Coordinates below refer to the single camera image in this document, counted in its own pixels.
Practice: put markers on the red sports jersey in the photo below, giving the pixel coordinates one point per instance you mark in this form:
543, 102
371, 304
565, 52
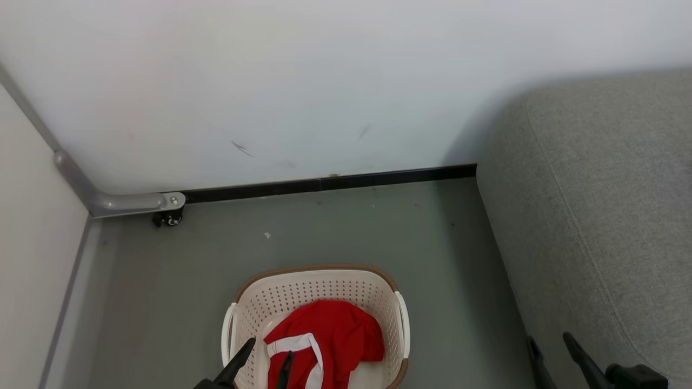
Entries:
346, 335

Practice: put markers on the black baseboard strip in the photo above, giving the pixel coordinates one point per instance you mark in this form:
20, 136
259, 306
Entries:
335, 182

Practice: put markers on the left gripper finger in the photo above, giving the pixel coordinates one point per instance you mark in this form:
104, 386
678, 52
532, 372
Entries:
238, 362
285, 370

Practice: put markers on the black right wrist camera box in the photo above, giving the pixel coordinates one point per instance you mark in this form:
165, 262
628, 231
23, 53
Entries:
638, 378

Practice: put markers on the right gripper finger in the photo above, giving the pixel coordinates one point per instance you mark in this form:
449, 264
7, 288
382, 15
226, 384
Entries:
586, 362
540, 367

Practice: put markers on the black caster wheel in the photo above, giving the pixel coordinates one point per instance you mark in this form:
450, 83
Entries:
168, 218

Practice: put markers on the cream laundry basket brown rim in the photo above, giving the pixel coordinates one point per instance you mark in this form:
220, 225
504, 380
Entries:
324, 283

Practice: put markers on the grey metal frame rail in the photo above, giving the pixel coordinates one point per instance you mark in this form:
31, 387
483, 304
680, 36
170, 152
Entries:
119, 204

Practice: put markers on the grey fabric sofa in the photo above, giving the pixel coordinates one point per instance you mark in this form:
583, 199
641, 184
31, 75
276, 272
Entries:
621, 216

